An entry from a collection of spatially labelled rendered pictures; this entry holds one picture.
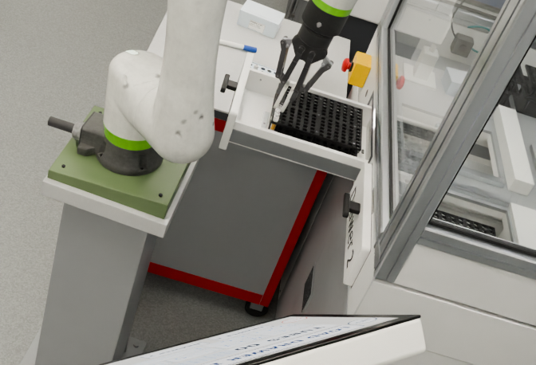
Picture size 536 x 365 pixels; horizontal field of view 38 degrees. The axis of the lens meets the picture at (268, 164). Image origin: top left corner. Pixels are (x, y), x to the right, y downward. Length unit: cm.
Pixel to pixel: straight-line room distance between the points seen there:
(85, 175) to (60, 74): 171
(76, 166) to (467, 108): 86
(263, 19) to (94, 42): 136
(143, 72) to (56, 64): 187
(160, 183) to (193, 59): 40
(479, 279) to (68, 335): 108
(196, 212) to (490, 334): 102
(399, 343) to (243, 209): 127
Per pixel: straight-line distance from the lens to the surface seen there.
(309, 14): 171
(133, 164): 172
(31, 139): 304
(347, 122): 193
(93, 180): 171
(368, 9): 266
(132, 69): 161
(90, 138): 175
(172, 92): 146
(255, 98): 201
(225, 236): 235
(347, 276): 161
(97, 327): 205
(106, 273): 190
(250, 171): 218
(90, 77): 342
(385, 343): 104
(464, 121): 127
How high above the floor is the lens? 191
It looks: 37 degrees down
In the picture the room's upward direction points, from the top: 21 degrees clockwise
